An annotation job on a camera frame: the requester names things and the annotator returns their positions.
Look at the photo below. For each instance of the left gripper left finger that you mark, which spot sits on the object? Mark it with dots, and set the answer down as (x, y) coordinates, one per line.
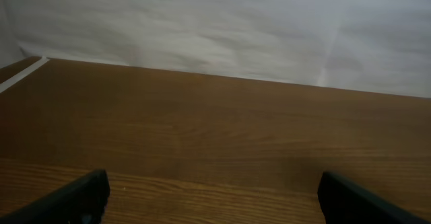
(67, 204)

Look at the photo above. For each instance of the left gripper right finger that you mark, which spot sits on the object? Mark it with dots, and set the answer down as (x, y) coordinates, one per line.
(357, 204)

